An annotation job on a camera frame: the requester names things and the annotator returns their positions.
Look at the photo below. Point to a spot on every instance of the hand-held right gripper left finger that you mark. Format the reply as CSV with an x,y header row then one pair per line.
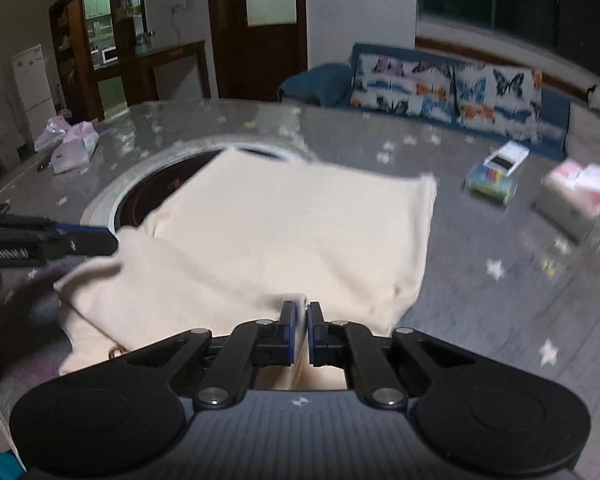
x,y
294,330

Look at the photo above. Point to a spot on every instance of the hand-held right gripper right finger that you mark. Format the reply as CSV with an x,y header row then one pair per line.
x,y
316,335

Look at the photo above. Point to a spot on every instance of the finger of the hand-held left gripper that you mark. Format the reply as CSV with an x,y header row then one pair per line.
x,y
85,242

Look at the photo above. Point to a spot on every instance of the cream sweatshirt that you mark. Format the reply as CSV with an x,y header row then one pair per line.
x,y
280,220

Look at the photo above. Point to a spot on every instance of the round black induction cooktop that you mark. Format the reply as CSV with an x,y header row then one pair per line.
x,y
145,200

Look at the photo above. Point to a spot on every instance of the pink plastic bag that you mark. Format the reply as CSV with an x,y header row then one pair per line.
x,y
77,147
52,132

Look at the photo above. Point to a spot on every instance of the white refrigerator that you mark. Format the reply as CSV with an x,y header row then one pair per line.
x,y
32,90

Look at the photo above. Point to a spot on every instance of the grey star-print tablecloth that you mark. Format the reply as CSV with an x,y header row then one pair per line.
x,y
480,285

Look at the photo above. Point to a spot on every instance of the wooden cabinet with shelves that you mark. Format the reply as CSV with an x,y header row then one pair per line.
x,y
75,60

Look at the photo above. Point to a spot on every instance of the white microwave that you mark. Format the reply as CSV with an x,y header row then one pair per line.
x,y
109,56

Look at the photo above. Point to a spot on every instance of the dark wooden sideboard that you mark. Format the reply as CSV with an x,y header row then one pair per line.
x,y
170,60

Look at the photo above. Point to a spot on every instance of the clear box of coloured crayons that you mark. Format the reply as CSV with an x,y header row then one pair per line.
x,y
490,187

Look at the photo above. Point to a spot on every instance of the blue sofa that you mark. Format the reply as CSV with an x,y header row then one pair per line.
x,y
320,85

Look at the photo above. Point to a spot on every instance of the wooden door with frosted glass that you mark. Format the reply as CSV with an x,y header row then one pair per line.
x,y
230,35

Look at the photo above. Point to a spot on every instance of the white flat box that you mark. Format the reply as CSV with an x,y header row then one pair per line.
x,y
507,157

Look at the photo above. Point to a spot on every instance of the beige tissue box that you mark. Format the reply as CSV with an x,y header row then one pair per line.
x,y
570,200

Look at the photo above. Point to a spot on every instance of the dark window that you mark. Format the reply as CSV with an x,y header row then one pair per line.
x,y
505,5

